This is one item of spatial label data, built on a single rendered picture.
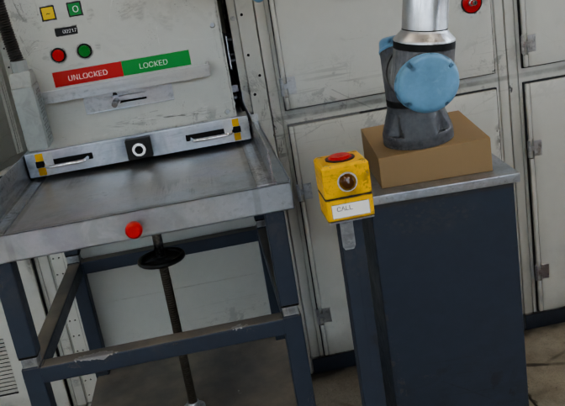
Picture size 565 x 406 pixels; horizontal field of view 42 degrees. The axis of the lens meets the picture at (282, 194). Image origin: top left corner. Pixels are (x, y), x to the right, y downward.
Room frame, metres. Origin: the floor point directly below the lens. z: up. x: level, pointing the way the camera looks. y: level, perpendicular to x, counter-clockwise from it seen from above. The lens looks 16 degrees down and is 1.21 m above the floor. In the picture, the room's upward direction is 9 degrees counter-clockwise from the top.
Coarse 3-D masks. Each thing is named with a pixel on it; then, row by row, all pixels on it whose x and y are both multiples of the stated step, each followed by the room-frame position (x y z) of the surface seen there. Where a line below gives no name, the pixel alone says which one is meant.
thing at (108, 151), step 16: (240, 112) 1.81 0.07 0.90; (176, 128) 1.76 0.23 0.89; (192, 128) 1.76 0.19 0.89; (208, 128) 1.76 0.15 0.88; (240, 128) 1.77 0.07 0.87; (80, 144) 1.75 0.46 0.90; (96, 144) 1.74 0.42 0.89; (112, 144) 1.74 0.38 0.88; (160, 144) 1.75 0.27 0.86; (176, 144) 1.76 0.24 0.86; (192, 144) 1.76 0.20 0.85; (208, 144) 1.76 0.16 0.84; (32, 160) 1.73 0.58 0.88; (64, 160) 1.74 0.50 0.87; (96, 160) 1.74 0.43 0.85; (112, 160) 1.75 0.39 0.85; (128, 160) 1.75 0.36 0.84; (32, 176) 1.73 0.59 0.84
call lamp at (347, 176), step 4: (344, 172) 1.15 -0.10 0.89; (348, 172) 1.15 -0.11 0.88; (340, 176) 1.15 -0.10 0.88; (344, 176) 1.14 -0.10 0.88; (348, 176) 1.14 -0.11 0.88; (352, 176) 1.15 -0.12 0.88; (340, 180) 1.15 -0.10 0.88; (344, 180) 1.14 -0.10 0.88; (348, 180) 1.14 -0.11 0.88; (352, 180) 1.14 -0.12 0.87; (356, 180) 1.15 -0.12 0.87; (340, 184) 1.14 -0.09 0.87; (344, 184) 1.14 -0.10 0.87; (348, 184) 1.14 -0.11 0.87; (352, 184) 1.14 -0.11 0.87; (356, 184) 1.15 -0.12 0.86; (340, 188) 1.15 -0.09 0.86; (344, 188) 1.14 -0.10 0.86; (348, 188) 1.14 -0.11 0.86; (352, 188) 1.15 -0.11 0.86
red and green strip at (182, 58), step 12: (132, 60) 1.75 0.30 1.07; (144, 60) 1.75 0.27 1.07; (156, 60) 1.75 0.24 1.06; (168, 60) 1.76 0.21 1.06; (180, 60) 1.76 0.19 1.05; (60, 72) 1.74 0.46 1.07; (72, 72) 1.74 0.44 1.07; (84, 72) 1.74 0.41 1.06; (96, 72) 1.74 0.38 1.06; (108, 72) 1.75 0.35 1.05; (120, 72) 1.75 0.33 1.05; (132, 72) 1.75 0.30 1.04; (60, 84) 1.74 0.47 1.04; (72, 84) 1.74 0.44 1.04
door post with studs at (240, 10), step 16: (240, 0) 2.05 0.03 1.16; (240, 16) 2.05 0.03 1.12; (240, 32) 2.05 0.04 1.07; (240, 48) 2.06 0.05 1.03; (256, 48) 2.06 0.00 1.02; (240, 64) 2.06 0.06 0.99; (256, 64) 2.05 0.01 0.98; (240, 80) 2.05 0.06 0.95; (256, 80) 2.05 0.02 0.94; (256, 96) 2.05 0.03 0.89; (256, 112) 2.05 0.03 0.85; (272, 144) 2.06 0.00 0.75; (304, 336) 2.06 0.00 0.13
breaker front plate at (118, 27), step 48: (48, 0) 1.73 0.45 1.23; (96, 0) 1.74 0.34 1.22; (144, 0) 1.75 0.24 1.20; (192, 0) 1.76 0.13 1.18; (48, 48) 1.73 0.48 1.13; (96, 48) 1.74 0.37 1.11; (144, 48) 1.75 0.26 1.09; (192, 48) 1.76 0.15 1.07; (96, 96) 1.74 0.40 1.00; (192, 96) 1.77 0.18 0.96
